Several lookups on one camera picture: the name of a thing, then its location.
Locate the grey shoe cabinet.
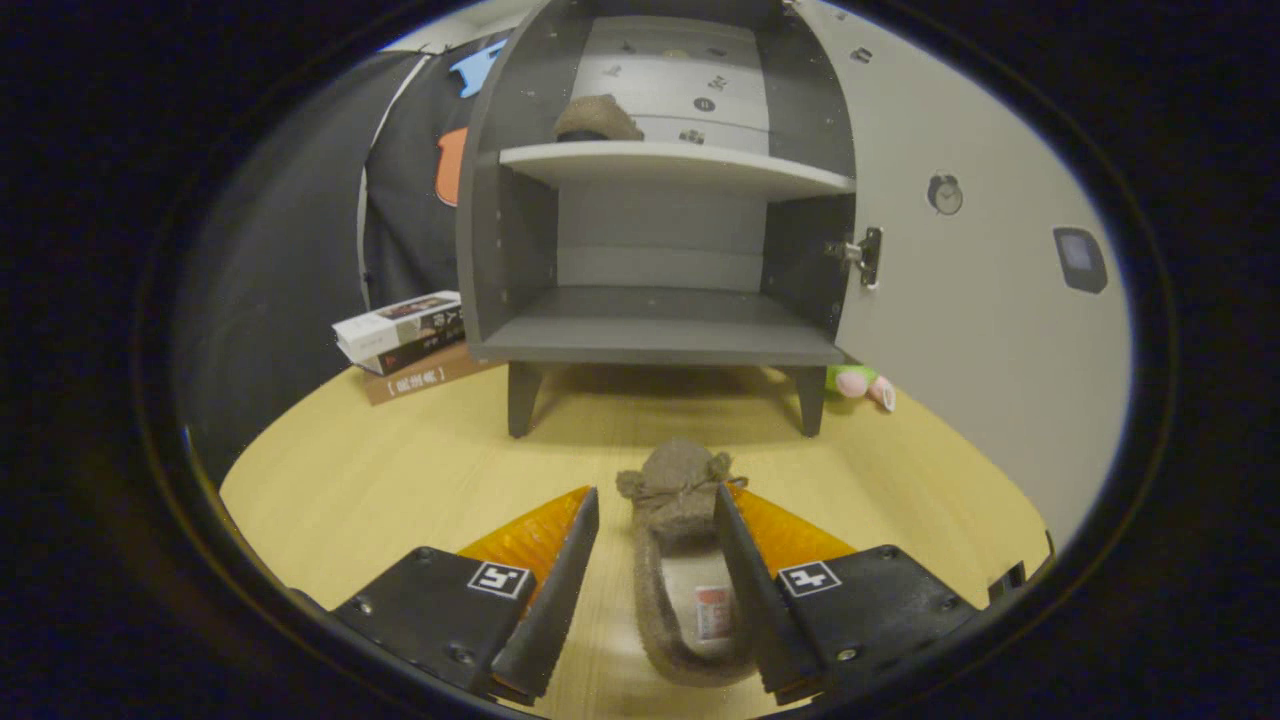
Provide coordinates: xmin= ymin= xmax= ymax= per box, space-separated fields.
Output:
xmin=455 ymin=0 xmax=861 ymax=439

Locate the beige shoe cabinet door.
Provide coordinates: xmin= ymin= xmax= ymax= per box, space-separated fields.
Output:
xmin=790 ymin=0 xmax=1133 ymax=549

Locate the metal door hinge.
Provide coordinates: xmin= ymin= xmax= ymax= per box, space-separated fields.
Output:
xmin=825 ymin=227 xmax=884 ymax=291

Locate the brown book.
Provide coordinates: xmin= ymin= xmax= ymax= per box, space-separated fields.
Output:
xmin=360 ymin=345 xmax=503 ymax=407

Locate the black backdrop cloth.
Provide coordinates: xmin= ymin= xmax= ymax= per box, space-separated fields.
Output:
xmin=175 ymin=30 xmax=516 ymax=481

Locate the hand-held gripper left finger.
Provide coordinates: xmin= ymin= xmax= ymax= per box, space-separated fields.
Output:
xmin=330 ymin=486 xmax=601 ymax=701

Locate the dark book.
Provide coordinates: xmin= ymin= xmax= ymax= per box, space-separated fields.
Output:
xmin=355 ymin=318 xmax=469 ymax=377

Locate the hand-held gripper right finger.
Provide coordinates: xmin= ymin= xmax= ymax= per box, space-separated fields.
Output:
xmin=712 ymin=483 xmax=986 ymax=701

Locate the brown fuzzy shoe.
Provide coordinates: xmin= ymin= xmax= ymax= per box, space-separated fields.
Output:
xmin=553 ymin=94 xmax=646 ymax=143
xmin=615 ymin=437 xmax=771 ymax=689

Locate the pink and green plush toy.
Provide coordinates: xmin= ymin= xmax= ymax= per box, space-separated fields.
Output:
xmin=825 ymin=364 xmax=898 ymax=413

